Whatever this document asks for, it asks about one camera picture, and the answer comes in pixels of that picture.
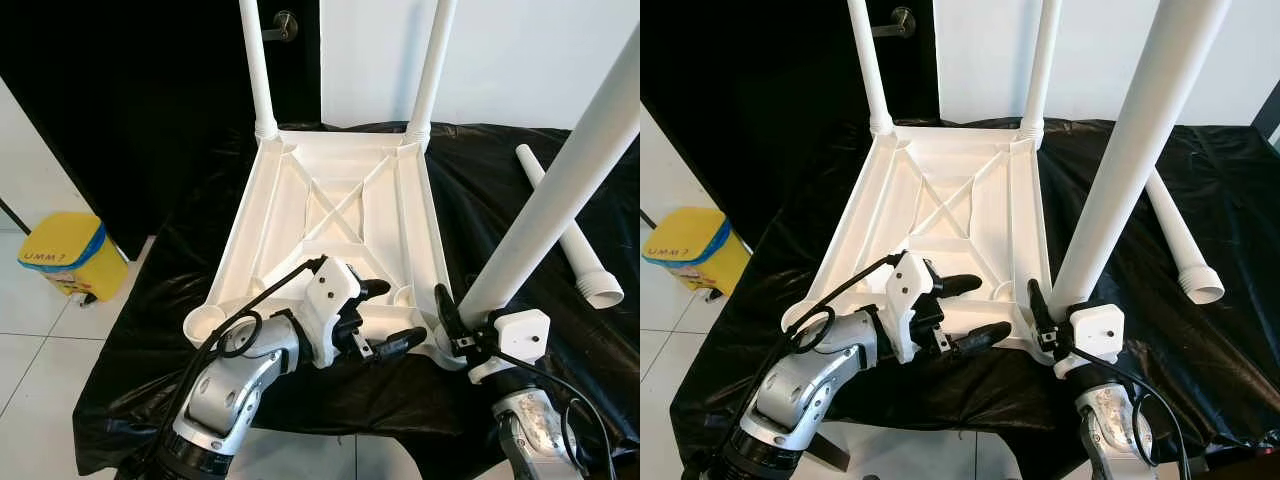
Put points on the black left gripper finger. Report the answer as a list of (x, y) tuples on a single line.
[(375, 289), (960, 285), (400, 342), (985, 335)]

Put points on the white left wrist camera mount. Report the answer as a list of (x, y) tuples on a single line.
[(908, 290), (330, 290)]

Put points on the white plastic table leg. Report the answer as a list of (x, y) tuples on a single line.
[(1040, 60), (560, 190), (1130, 160), (865, 60), (600, 285), (255, 60), (432, 60), (1200, 282)]

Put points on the black plastic cover sheet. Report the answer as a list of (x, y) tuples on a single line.
[(1000, 400), (400, 400)]

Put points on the yellow bin with blue band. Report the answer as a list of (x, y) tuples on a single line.
[(70, 255), (695, 250)]

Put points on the black vertical wall post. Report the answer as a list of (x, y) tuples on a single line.
[(1270, 105)]

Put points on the white plastic table top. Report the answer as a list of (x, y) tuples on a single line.
[(930, 200), (330, 200)]

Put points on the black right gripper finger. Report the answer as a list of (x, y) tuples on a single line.
[(1042, 308), (450, 312)]

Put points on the black door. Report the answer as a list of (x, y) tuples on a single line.
[(120, 100), (750, 100)]

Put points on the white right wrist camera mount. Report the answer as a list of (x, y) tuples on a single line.
[(520, 335), (1095, 330)]

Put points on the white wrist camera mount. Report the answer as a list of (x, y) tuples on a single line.
[(1095, 330), (330, 290), (520, 335), (908, 290)]

